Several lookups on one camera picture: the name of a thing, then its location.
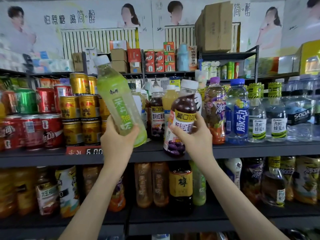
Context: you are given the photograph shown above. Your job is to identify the person's left hand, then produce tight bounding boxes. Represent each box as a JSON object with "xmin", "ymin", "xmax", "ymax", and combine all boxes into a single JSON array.
[{"xmin": 100, "ymin": 115, "xmax": 141, "ymax": 170}]

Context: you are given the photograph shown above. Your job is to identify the person's right hand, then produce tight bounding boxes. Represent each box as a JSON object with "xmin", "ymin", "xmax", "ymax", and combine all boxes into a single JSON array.
[{"xmin": 168, "ymin": 113, "xmax": 216, "ymax": 165}]

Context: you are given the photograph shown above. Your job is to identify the dark grape juice bottle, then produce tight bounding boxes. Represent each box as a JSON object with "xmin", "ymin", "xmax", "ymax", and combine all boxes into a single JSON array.
[
  {"xmin": 163, "ymin": 79, "xmax": 200, "ymax": 158},
  {"xmin": 150, "ymin": 86, "xmax": 166, "ymax": 139}
]

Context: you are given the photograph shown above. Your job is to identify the purple label fruit drink bottle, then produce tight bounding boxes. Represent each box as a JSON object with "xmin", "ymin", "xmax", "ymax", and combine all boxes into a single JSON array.
[
  {"xmin": 204, "ymin": 76, "xmax": 227, "ymax": 145},
  {"xmin": 112, "ymin": 172, "xmax": 128, "ymax": 213}
]

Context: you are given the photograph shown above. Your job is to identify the amber tea bottle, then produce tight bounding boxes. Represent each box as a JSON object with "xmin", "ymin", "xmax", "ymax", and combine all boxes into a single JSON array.
[
  {"xmin": 134, "ymin": 162, "xmax": 154, "ymax": 208},
  {"xmin": 152, "ymin": 162, "xmax": 171, "ymax": 207},
  {"xmin": 82, "ymin": 165, "xmax": 102, "ymax": 208}
]

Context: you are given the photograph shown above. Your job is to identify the white blue drink bottle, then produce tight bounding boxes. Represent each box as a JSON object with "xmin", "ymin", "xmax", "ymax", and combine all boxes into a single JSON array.
[{"xmin": 223, "ymin": 157, "xmax": 244, "ymax": 190}]

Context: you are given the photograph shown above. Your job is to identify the blue label sports drink bottle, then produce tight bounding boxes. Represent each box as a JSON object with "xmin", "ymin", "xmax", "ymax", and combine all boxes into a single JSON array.
[{"xmin": 224, "ymin": 78, "xmax": 250, "ymax": 145}]

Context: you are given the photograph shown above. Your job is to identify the dark bottle yellow label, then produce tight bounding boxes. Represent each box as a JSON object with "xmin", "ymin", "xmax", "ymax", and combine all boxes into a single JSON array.
[{"xmin": 168, "ymin": 165, "xmax": 194, "ymax": 215}]

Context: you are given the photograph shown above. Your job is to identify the dark grey metal shelf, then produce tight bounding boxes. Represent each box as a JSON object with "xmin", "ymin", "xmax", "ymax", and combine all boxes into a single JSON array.
[{"xmin": 0, "ymin": 45, "xmax": 320, "ymax": 240}]

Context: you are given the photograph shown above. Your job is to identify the stack of gold Red Bull cans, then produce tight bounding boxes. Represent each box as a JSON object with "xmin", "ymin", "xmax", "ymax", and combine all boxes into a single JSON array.
[{"xmin": 59, "ymin": 72, "xmax": 110, "ymax": 147}]

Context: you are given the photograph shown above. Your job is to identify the yellow juice bottle blue label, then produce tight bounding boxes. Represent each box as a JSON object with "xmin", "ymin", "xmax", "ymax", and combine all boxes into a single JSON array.
[{"xmin": 162, "ymin": 85, "xmax": 182, "ymax": 123}]

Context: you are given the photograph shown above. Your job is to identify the light green drink bottle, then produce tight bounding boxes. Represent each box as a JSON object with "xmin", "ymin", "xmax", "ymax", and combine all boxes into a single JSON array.
[{"xmin": 94, "ymin": 54, "xmax": 149, "ymax": 148}]

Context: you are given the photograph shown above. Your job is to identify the group of red soda cans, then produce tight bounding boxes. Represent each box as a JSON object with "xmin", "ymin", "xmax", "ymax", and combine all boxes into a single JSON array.
[{"xmin": 0, "ymin": 85, "xmax": 74, "ymax": 151}]

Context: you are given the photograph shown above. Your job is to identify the person's right forearm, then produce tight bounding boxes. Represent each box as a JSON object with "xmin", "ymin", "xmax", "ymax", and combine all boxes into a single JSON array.
[{"xmin": 199, "ymin": 157, "xmax": 290, "ymax": 240}]

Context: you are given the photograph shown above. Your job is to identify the person's left forearm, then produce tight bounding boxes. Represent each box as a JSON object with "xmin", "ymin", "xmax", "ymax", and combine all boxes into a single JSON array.
[{"xmin": 60, "ymin": 165, "xmax": 128, "ymax": 240}]

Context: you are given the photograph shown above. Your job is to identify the red price tag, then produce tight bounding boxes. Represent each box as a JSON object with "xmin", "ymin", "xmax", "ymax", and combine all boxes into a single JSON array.
[{"xmin": 65, "ymin": 145, "xmax": 105, "ymax": 156}]

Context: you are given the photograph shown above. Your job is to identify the light blue plastic jug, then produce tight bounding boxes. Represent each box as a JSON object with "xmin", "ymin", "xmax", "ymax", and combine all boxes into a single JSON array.
[{"xmin": 176, "ymin": 43, "xmax": 190, "ymax": 72}]

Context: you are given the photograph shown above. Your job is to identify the stack of red cartons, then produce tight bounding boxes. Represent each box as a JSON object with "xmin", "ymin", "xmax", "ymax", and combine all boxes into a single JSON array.
[{"xmin": 144, "ymin": 41, "xmax": 177, "ymax": 73}]

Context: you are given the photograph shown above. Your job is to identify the white cardboard boxes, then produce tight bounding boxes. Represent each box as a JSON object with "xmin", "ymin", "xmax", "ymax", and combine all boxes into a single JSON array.
[{"xmin": 82, "ymin": 46, "xmax": 112, "ymax": 73}]

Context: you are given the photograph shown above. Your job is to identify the small brown cardboard box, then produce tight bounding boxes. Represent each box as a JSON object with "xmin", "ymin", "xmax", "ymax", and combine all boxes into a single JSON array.
[{"xmin": 71, "ymin": 51, "xmax": 85, "ymax": 73}]

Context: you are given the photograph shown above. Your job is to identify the large cardboard box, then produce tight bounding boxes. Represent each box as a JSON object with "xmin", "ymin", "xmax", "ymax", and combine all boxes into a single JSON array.
[{"xmin": 195, "ymin": 1, "xmax": 234, "ymax": 52}]

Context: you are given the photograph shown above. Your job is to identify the stack of white tissue packs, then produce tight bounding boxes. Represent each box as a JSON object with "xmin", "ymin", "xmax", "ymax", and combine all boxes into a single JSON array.
[{"xmin": 0, "ymin": 45, "xmax": 76, "ymax": 74}]

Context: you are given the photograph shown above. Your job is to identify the yellow carton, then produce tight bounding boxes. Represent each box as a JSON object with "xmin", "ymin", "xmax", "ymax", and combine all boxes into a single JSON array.
[{"xmin": 299, "ymin": 40, "xmax": 320, "ymax": 75}]

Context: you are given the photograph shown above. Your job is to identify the white wall radiator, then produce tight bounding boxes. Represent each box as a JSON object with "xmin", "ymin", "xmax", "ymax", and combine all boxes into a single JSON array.
[{"xmin": 165, "ymin": 25, "xmax": 198, "ymax": 48}]

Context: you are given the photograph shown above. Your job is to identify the wall poster with people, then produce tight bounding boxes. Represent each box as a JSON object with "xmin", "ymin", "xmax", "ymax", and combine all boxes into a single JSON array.
[{"xmin": 0, "ymin": 0, "xmax": 320, "ymax": 58}]

